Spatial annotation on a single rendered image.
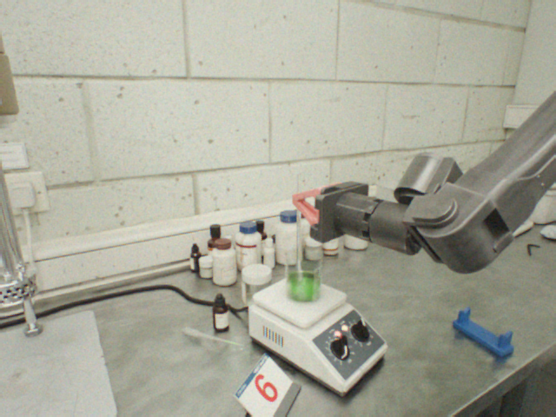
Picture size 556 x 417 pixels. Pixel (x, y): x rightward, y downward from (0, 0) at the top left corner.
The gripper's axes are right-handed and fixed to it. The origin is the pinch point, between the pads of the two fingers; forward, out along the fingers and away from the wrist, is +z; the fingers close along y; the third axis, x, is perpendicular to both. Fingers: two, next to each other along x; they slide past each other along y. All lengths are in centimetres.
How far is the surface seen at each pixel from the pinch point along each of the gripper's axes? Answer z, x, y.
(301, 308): -2.9, 17.1, 2.1
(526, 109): 8, -9, -143
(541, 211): -12, 22, -103
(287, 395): -8.3, 25.4, 10.1
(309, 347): -7.8, 20.0, 5.2
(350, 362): -12.3, 22.3, 1.2
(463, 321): -18.2, 24.9, -25.7
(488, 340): -23.4, 25.1, -23.6
